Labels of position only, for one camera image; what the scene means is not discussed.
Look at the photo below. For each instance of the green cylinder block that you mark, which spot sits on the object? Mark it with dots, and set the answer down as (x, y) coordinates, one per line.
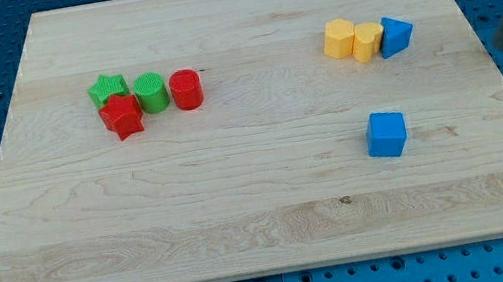
(151, 92)

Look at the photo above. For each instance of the yellow heart block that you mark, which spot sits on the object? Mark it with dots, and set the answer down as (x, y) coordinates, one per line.
(367, 41)

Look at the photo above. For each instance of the blue triangle block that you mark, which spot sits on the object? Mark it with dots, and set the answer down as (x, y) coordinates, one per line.
(396, 36)

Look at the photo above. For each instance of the red cylinder block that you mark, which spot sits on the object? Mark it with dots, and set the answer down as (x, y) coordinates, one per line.
(186, 89)

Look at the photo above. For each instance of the blue cube block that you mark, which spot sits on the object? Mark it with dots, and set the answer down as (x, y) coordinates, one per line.
(386, 134)

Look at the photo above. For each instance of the yellow hexagon block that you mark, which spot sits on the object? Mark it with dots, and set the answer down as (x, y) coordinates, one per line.
(338, 38)

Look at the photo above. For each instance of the green star block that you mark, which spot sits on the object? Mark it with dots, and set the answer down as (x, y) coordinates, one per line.
(106, 86)

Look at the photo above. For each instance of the light wooden board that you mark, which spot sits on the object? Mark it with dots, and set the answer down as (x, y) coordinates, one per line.
(272, 173)

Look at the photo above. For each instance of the red star block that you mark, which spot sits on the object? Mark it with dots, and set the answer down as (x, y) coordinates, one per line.
(122, 115)

